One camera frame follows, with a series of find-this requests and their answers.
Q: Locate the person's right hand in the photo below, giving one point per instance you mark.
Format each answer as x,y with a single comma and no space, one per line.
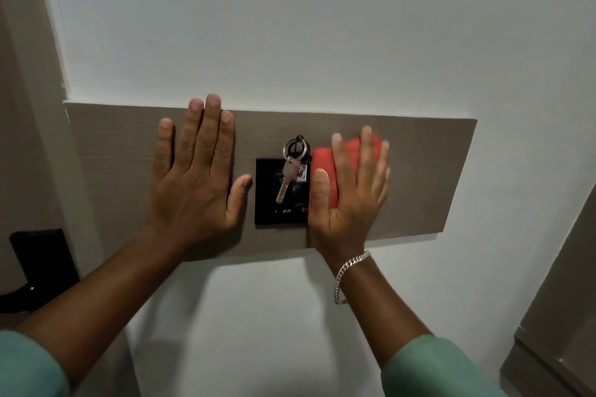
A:
347,210

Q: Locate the person's left hand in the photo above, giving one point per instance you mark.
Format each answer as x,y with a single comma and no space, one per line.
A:
195,192

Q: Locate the person's right middle finger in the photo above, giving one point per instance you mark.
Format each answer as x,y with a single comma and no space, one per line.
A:
366,154

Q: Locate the person's left little finger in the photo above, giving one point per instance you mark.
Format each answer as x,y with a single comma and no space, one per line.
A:
163,148

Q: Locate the person's right thumb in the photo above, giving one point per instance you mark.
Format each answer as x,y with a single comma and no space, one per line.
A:
320,199

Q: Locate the person's left middle finger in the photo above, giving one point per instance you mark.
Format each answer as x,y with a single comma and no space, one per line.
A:
205,131

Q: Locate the person's left thumb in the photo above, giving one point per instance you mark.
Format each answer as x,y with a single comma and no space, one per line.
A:
238,200

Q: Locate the red cleaning sponge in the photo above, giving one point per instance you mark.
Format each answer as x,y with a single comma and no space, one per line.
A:
323,161

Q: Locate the person's left forearm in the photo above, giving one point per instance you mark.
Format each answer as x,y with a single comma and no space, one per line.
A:
88,289

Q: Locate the person's right forearm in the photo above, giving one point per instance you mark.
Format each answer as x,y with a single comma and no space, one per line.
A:
377,303

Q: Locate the small white key tag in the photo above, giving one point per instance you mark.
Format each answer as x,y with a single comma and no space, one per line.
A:
301,173

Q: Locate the silver key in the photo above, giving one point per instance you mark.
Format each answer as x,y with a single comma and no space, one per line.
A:
287,178

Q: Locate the brown wooden door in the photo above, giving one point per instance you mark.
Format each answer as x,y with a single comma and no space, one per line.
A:
28,131

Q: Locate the black key card switch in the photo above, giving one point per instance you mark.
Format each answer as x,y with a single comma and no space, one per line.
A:
267,196

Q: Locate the brown wooden wall panel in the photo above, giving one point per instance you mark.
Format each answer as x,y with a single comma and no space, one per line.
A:
116,145

